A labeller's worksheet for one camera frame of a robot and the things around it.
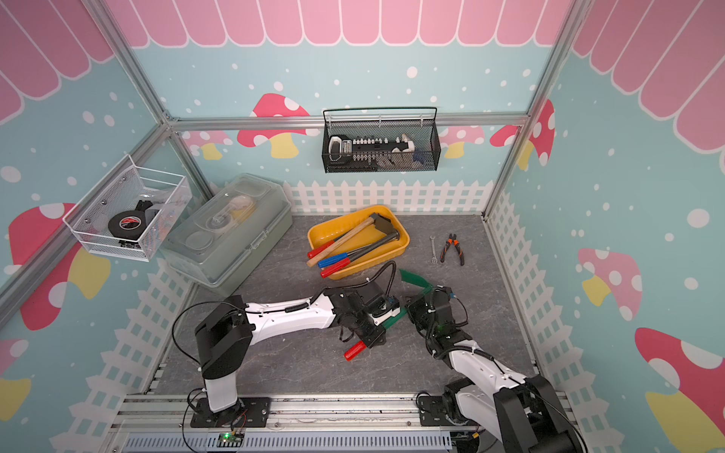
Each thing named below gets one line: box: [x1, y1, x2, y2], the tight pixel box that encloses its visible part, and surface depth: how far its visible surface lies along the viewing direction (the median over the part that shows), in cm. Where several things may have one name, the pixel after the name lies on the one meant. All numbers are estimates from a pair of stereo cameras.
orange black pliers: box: [439, 233, 466, 267], surface depth 111 cm
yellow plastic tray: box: [306, 204, 410, 281], surface depth 111 cm
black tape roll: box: [107, 209, 147, 240], surface depth 71 cm
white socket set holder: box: [327, 133, 416, 166], surface depth 91 cm
